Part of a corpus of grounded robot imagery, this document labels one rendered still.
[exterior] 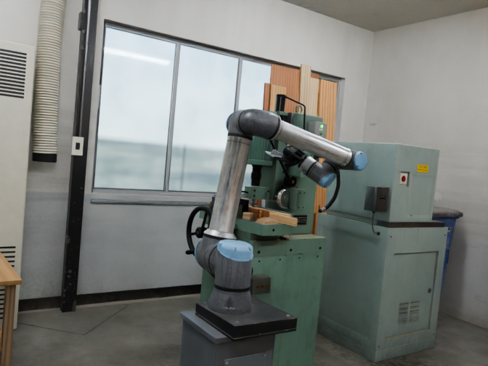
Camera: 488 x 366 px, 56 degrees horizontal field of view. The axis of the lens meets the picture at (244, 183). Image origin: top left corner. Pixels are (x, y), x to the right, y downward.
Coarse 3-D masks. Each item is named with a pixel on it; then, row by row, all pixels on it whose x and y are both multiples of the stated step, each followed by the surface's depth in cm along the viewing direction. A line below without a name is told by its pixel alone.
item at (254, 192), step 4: (248, 188) 265; (252, 188) 263; (256, 188) 265; (260, 188) 266; (264, 188) 268; (268, 188) 270; (244, 192) 268; (248, 192) 265; (252, 192) 263; (256, 192) 265; (260, 192) 267; (264, 192) 269; (244, 196) 268; (248, 196) 265; (252, 196) 263; (256, 196) 265; (260, 196) 267; (264, 196) 269; (252, 200) 268
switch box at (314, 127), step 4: (312, 124) 272; (316, 124) 270; (320, 124) 272; (324, 124) 274; (308, 128) 274; (312, 128) 271; (316, 128) 270; (320, 128) 272; (324, 128) 274; (312, 132) 271; (316, 132) 270; (324, 132) 275; (324, 136) 275
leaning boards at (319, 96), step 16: (272, 64) 420; (272, 80) 421; (288, 80) 431; (304, 80) 437; (320, 80) 447; (272, 96) 415; (288, 96) 429; (304, 96) 438; (320, 96) 447; (288, 112) 430; (320, 112) 448; (320, 160) 450; (320, 192) 452
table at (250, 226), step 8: (200, 216) 282; (240, 224) 251; (248, 224) 245; (256, 224) 240; (264, 224) 237; (272, 224) 240; (280, 224) 244; (256, 232) 240; (264, 232) 238; (272, 232) 241; (280, 232) 244; (288, 232) 248
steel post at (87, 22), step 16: (96, 0) 327; (80, 16) 323; (96, 16) 328; (80, 32) 329; (96, 32) 329; (80, 48) 327; (80, 64) 325; (80, 80) 326; (80, 96) 327; (80, 112) 328; (80, 128) 327; (80, 144) 327; (80, 160) 331; (80, 176) 332; (80, 192) 333; (80, 208) 334; (80, 224) 335; (80, 240) 336; (64, 256) 336; (64, 272) 334; (64, 288) 333; (64, 304) 334
